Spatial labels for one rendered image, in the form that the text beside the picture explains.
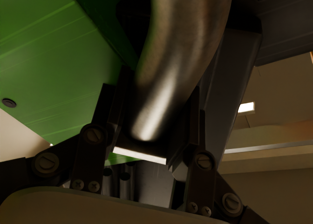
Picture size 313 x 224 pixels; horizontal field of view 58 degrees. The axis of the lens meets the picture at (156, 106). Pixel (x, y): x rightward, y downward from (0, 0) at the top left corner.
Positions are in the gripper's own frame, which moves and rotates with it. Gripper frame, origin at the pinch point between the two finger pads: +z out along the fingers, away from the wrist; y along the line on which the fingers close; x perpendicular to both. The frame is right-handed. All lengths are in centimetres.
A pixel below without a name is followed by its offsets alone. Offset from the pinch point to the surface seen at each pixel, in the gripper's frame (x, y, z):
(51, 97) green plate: -4.3, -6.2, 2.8
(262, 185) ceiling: -326, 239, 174
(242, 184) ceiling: -348, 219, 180
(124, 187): -12.2, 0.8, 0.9
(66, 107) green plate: -5.1, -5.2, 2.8
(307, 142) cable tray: -172, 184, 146
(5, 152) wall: -577, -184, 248
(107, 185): -12.9, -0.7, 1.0
